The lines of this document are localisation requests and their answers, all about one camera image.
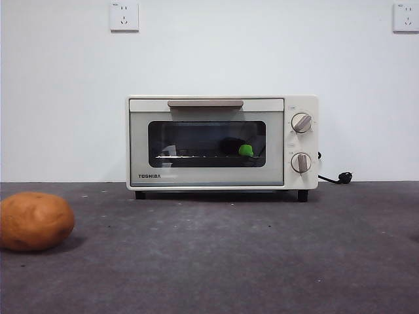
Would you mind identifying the cream Toshiba toaster oven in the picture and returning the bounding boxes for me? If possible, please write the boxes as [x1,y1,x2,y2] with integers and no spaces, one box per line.
[126,94,319,201]

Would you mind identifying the black power cable with plug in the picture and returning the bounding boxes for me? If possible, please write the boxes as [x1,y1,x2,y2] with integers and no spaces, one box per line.
[316,150,354,184]

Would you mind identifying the oven door with beige handle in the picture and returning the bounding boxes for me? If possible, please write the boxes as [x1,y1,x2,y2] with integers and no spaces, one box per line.
[129,98,285,188]

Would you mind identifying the metal wire oven rack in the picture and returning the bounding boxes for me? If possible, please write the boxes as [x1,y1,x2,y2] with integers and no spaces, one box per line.
[153,152,263,162]

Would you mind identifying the white wall socket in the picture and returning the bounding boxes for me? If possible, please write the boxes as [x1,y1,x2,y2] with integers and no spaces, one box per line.
[109,1,140,33]
[393,3,419,33]

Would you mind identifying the beige oven knob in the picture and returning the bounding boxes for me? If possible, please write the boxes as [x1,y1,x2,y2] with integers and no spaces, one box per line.
[291,113,313,134]
[290,152,312,173]

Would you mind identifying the brown potato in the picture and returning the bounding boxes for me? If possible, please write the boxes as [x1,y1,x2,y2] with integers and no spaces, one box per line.
[0,192,76,252]

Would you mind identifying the purple toy eggplant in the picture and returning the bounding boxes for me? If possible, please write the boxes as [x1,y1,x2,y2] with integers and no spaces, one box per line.
[218,137,255,158]

